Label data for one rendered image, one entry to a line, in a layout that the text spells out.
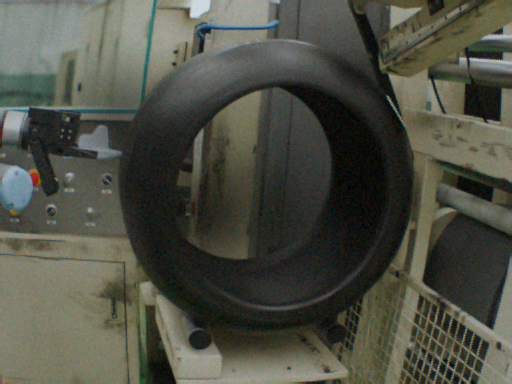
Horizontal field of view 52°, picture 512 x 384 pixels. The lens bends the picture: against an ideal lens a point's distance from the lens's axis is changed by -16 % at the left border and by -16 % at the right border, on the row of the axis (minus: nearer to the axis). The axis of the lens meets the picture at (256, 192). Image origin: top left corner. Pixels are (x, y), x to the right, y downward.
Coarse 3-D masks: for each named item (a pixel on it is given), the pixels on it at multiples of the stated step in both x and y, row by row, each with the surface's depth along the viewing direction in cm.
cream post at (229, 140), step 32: (224, 0) 134; (256, 0) 136; (224, 32) 136; (256, 32) 138; (256, 96) 142; (224, 128) 141; (256, 128) 143; (224, 160) 143; (192, 192) 152; (224, 192) 144; (192, 224) 151; (224, 224) 146; (224, 256) 147
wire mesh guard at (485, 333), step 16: (384, 272) 139; (400, 272) 130; (400, 288) 130; (416, 288) 122; (384, 304) 137; (448, 304) 109; (464, 320) 102; (416, 336) 120; (448, 336) 108; (464, 336) 102; (480, 336) 96; (496, 336) 91; (336, 352) 163; (368, 352) 143; (384, 352) 135; (432, 352) 113; (416, 368) 119; (432, 368) 112; (464, 368) 100
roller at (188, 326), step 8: (184, 320) 116; (192, 320) 115; (184, 328) 115; (192, 328) 111; (200, 328) 111; (192, 336) 109; (200, 336) 110; (208, 336) 110; (192, 344) 110; (200, 344) 110; (208, 344) 111
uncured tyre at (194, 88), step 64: (192, 64) 104; (256, 64) 101; (320, 64) 104; (192, 128) 100; (384, 128) 109; (128, 192) 103; (384, 192) 129; (192, 256) 133; (320, 256) 140; (384, 256) 115; (256, 320) 110; (320, 320) 115
